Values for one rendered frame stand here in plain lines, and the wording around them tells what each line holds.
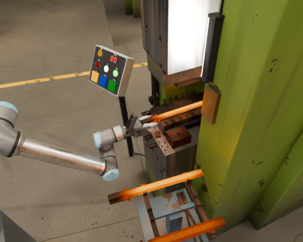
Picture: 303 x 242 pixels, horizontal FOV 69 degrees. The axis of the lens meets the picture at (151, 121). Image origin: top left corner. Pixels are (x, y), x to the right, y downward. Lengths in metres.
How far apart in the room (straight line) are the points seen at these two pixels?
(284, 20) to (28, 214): 2.28
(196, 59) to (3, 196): 2.19
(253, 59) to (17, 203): 2.28
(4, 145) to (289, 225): 2.09
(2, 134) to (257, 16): 1.00
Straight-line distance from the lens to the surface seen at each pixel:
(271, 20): 0.73
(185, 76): 1.15
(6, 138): 1.07
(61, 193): 2.37
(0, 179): 2.78
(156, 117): 1.32
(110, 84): 1.64
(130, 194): 1.05
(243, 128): 0.93
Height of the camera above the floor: 1.91
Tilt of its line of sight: 44 degrees down
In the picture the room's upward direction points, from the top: 3 degrees counter-clockwise
